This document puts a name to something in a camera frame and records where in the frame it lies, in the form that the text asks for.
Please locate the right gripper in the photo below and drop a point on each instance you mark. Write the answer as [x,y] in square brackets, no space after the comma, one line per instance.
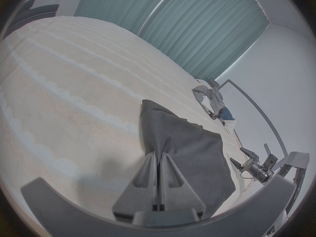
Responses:
[251,165]

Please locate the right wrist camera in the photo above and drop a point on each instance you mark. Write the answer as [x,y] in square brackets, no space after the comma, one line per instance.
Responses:
[270,160]

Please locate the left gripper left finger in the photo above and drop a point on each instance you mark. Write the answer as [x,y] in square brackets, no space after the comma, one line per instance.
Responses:
[140,189]

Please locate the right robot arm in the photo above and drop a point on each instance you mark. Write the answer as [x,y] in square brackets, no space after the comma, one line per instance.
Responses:
[293,164]

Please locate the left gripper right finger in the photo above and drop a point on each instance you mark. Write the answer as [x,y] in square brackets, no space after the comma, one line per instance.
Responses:
[177,191]

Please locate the pile of clothes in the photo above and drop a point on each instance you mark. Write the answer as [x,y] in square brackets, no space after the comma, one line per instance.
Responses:
[212,100]

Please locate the white printed pillow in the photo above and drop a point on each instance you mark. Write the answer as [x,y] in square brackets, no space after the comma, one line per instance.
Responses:
[201,81]

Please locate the bed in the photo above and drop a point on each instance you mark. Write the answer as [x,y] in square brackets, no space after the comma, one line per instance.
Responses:
[74,95]

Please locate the grey bedside table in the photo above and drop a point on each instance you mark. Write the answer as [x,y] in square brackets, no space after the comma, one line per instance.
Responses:
[214,83]

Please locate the blue-green curtain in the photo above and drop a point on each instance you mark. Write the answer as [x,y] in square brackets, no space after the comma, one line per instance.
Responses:
[205,28]
[118,4]

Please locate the black chest of drawers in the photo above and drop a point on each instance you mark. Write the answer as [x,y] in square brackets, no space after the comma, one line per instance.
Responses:
[32,10]

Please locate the black polo shirt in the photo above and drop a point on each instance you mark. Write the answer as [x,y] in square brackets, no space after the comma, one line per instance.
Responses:
[187,152]

